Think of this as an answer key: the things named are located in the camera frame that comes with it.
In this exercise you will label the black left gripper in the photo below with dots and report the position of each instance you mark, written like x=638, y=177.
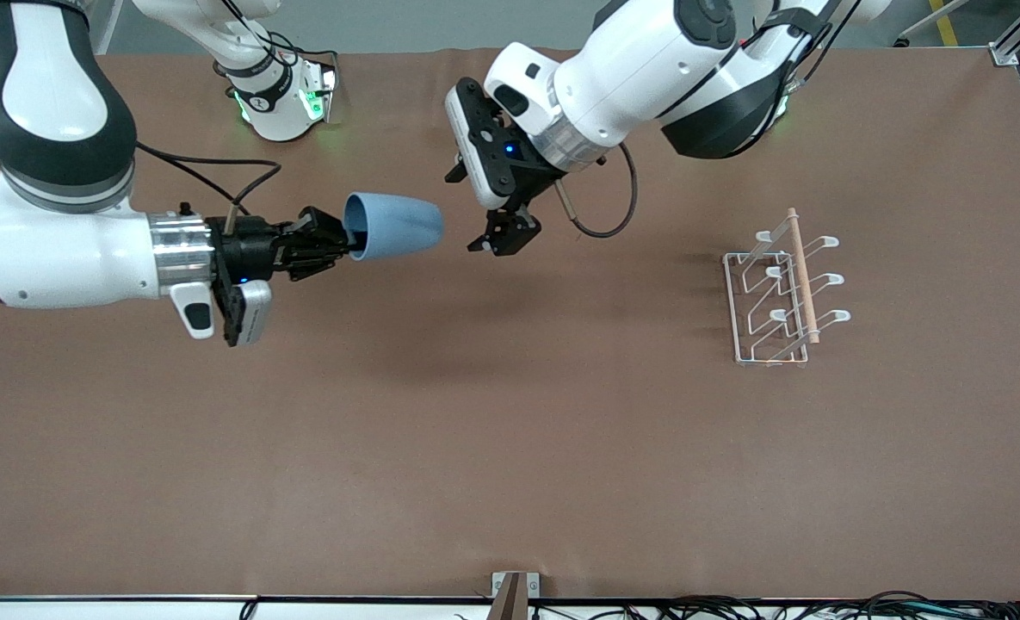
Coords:
x=530, y=178

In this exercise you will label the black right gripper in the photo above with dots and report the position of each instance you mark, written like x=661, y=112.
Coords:
x=246, y=242

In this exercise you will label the light blue plastic cup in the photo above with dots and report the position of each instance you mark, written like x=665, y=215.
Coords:
x=398, y=226

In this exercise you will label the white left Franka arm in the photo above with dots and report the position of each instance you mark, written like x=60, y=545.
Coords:
x=630, y=77

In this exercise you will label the brown table cover mat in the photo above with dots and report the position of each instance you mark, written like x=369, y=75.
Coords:
x=510, y=430

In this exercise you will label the brown upright bar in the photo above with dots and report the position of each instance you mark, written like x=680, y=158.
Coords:
x=510, y=603

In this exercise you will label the grey metal bracket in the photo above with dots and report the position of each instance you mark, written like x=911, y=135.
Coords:
x=534, y=585

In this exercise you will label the white table edge rail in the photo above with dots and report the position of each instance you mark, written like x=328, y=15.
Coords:
x=88, y=610

